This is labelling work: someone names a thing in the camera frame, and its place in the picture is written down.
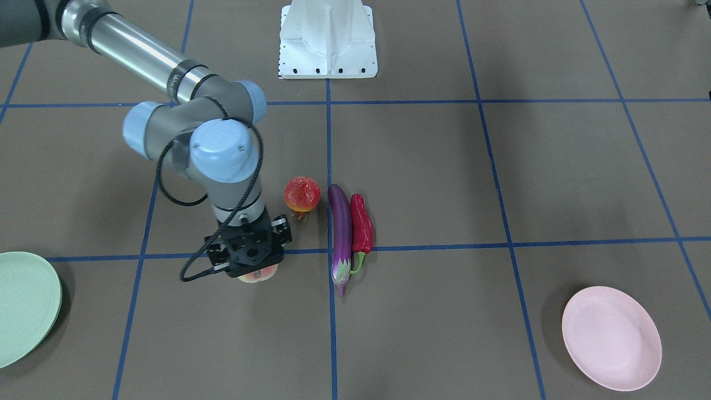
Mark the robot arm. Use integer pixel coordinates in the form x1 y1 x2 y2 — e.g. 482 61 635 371
2 1 292 283

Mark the pink plate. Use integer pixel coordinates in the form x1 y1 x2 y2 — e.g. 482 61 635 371
561 286 663 392

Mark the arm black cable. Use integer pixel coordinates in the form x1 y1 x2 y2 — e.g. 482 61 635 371
156 97 265 282

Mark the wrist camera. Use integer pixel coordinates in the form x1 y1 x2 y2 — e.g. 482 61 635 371
270 214 293 246

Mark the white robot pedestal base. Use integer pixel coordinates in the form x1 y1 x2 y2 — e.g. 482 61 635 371
278 1 378 79

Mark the green plate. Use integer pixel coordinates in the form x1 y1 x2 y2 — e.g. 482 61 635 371
1 252 63 368

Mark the purple eggplant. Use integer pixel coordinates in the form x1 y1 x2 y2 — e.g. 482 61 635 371
328 184 353 298

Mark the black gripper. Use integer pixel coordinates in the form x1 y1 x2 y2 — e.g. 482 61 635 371
207 211 285 278

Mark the peach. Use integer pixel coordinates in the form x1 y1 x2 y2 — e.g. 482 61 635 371
238 264 279 283

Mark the red chili pepper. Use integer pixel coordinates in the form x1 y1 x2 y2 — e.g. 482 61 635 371
350 193 375 275

